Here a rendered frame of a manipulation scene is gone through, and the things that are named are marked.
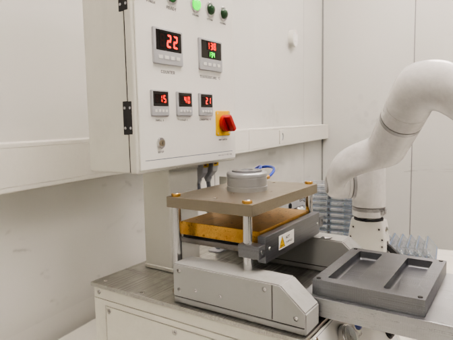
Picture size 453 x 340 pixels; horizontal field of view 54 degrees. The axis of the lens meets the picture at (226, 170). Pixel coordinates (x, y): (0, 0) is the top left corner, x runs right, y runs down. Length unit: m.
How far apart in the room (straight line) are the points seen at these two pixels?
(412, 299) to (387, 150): 0.43
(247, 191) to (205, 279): 0.18
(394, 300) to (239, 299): 0.23
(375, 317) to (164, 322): 0.36
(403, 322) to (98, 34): 0.70
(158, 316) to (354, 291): 0.35
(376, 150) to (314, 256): 0.28
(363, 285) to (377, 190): 0.51
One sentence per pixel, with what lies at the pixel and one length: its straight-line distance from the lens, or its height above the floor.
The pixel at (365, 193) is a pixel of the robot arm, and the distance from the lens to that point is 1.18.
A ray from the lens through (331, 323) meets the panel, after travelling 0.77.
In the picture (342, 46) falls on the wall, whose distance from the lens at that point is 3.27.
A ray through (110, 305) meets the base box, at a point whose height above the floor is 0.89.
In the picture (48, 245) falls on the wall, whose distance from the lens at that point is 1.11.
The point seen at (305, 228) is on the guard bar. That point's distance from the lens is 0.87.
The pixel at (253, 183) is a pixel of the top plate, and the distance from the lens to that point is 0.83.
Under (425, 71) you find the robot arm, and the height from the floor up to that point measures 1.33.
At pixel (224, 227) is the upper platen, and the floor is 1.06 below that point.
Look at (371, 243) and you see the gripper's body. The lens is 1.23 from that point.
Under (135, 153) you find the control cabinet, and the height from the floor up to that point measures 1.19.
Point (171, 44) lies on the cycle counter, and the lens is 0.88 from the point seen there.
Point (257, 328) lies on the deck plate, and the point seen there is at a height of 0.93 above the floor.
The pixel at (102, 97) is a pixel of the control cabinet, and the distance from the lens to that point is 0.87.
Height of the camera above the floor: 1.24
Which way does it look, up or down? 6 degrees down
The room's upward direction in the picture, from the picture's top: 1 degrees counter-clockwise
